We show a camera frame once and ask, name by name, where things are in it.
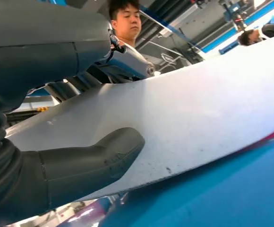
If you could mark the blue metal shelf rack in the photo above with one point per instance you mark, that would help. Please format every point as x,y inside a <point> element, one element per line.
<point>222,194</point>

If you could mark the person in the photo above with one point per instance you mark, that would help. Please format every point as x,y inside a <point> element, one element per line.
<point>127,22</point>
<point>245,37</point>

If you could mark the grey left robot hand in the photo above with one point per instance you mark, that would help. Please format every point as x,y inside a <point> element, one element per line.
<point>44,47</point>

